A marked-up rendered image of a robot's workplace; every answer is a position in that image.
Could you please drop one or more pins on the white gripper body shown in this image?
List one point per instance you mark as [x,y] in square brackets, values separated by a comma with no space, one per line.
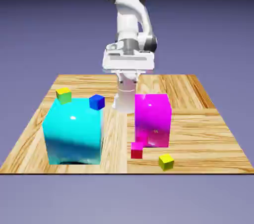
[128,61]

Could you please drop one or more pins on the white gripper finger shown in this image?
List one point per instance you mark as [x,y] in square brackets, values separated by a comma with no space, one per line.
[136,77]
[120,77]

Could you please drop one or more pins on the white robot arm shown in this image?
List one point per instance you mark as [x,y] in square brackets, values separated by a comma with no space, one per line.
[128,19]

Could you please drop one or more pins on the small blue cube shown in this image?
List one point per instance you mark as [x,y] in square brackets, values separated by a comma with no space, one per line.
[96,102]

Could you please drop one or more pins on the small yellow cube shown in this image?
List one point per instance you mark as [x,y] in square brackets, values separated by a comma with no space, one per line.
[63,95]
[166,162]

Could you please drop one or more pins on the small red cube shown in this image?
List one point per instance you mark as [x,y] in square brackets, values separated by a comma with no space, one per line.
[137,150]

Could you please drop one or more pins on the large magenta box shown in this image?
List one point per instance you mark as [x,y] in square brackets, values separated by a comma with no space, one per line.
[152,119]

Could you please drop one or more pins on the large cyan box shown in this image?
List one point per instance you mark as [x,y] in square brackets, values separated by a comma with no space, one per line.
[73,130]

